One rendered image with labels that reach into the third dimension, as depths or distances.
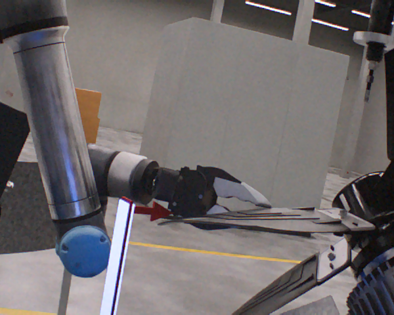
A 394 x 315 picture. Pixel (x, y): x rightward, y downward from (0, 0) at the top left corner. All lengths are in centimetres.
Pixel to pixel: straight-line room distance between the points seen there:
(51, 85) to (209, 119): 617
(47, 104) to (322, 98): 674
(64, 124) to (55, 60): 9
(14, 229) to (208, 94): 458
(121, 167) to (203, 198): 14
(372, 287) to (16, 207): 201
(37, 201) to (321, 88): 524
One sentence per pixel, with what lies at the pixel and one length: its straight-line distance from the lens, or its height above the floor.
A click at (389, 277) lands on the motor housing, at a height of 113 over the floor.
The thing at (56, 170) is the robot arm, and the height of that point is 119.
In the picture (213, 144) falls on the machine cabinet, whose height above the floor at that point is 92.
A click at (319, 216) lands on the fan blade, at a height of 119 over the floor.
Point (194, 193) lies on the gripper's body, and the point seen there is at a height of 118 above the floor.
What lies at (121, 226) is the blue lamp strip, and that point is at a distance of 72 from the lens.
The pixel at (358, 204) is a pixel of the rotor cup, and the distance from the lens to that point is 96.
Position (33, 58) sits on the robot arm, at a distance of 87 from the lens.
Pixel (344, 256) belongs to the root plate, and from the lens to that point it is 101.
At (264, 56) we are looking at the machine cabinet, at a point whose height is 199.
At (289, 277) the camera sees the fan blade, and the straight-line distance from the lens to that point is 107.
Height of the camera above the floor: 131
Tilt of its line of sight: 4 degrees down
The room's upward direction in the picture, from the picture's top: 11 degrees clockwise
